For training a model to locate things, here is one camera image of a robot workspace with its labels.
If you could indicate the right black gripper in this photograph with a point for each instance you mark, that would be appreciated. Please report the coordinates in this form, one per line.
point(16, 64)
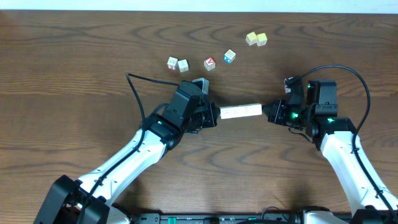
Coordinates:
point(277, 116)

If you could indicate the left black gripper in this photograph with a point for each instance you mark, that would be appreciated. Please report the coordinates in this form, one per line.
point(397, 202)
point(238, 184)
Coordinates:
point(210, 115)

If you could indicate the block with red emblem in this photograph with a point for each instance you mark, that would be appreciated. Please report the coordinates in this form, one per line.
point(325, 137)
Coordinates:
point(235, 112)

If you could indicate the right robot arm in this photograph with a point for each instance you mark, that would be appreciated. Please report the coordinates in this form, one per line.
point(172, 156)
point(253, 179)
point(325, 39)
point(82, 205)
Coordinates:
point(312, 111)

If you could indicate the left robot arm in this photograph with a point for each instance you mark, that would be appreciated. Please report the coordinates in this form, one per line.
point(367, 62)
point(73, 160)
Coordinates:
point(90, 198)

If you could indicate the plain white block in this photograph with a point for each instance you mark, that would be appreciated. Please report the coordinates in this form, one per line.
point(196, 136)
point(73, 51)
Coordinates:
point(183, 65)

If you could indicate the red letter A block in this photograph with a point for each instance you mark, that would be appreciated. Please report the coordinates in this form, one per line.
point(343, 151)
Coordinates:
point(209, 63)

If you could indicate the white block red side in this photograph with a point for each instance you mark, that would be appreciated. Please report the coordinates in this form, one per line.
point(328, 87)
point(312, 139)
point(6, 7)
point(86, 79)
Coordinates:
point(172, 63)

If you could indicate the blue and white block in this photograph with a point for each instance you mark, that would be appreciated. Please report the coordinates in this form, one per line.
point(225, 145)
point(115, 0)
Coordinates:
point(229, 56)

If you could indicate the bright yellow block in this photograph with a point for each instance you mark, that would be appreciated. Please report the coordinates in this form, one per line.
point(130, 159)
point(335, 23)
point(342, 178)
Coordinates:
point(261, 39)

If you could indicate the pale yellow block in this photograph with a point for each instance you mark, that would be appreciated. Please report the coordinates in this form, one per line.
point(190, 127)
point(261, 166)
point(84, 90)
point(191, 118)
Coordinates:
point(251, 38)

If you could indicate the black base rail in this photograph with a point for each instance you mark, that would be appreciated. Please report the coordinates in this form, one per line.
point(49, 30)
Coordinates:
point(149, 218)

